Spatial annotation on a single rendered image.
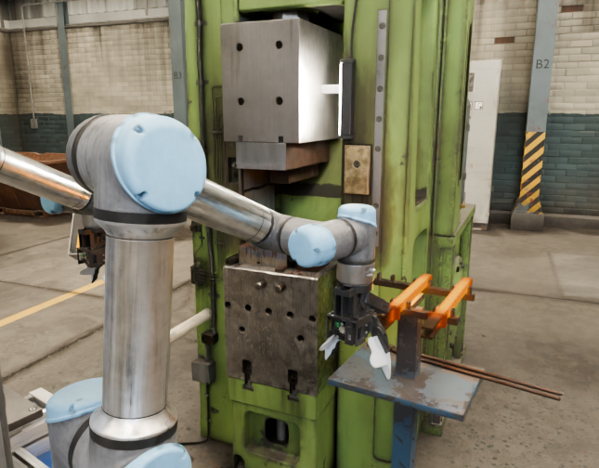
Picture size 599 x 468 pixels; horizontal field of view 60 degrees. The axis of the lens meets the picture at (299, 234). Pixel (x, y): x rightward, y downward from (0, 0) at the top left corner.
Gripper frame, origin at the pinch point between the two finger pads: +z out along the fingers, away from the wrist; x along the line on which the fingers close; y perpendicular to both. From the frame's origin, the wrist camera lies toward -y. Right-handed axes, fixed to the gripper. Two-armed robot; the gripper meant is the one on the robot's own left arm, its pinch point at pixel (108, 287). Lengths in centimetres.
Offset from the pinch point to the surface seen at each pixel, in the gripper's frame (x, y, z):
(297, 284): 37, -50, 5
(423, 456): 64, -105, 93
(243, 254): 11, -50, -1
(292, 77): 31, -55, -65
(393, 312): 83, -29, -2
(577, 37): 13, -659, -145
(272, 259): 23, -53, -1
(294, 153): 27, -61, -39
